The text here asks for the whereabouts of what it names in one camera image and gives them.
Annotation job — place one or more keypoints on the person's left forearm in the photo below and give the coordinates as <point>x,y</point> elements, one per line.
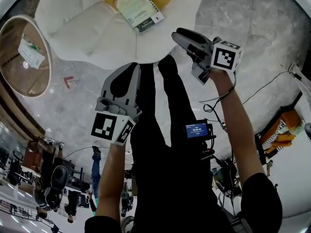
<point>110,178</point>

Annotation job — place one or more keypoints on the white green tissue box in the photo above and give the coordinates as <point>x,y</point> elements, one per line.
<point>30,54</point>

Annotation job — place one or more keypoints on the orange striped chair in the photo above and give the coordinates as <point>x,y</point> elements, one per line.
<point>289,119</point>

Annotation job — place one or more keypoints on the person's right forearm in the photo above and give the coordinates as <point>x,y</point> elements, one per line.
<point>235,130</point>

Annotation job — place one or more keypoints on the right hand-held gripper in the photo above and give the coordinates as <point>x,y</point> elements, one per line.
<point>223,57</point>

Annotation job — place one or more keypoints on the black office chair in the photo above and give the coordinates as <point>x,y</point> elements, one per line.
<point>59,176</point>

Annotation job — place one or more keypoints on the person's black trousers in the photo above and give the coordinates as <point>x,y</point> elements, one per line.
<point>170,130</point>

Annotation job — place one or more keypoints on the person's black t-shirt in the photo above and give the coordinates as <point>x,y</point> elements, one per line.
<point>175,217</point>

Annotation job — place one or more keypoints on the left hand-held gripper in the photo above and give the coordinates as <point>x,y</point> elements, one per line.
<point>104,125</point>

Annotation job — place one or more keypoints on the brown wooden cabinet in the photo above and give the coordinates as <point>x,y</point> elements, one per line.
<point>32,156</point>

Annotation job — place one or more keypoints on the spiral-bound pale green booklet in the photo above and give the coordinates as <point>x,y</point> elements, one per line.
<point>138,8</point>

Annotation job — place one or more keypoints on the white cushioned armchair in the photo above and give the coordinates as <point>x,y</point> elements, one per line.
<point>85,33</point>

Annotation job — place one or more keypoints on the black equipment stand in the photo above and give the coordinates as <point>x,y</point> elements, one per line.
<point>228,176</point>

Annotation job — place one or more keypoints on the round wooden rim side table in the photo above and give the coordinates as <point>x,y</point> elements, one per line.
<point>12,57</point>

